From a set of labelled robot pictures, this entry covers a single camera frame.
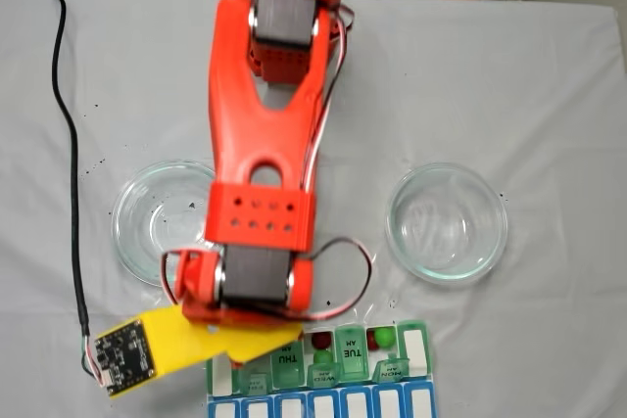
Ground weekly pill organizer box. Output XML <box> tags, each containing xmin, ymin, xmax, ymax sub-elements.
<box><xmin>204</xmin><ymin>318</ymin><xmax>437</xmax><ymax>418</ymax></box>

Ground glass bowl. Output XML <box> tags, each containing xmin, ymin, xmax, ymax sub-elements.
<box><xmin>110</xmin><ymin>159</ymin><xmax>219</xmax><ymax>287</ymax></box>
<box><xmin>385</xmin><ymin>163</ymin><xmax>509</xmax><ymax>287</ymax></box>

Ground white tablecloth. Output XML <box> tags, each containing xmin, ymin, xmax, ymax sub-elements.
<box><xmin>0</xmin><ymin>0</ymin><xmax>627</xmax><ymax>418</ymax></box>

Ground yellow camera mount with board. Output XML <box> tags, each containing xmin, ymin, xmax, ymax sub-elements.
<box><xmin>92</xmin><ymin>303</ymin><xmax>217</xmax><ymax>398</ymax></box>

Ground red white servo wire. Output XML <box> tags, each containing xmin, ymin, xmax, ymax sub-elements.
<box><xmin>293</xmin><ymin>236</ymin><xmax>374</xmax><ymax>322</ymax></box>

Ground black camera cable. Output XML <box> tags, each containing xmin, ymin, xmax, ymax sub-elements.
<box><xmin>42</xmin><ymin>0</ymin><xmax>107</xmax><ymax>380</ymax></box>

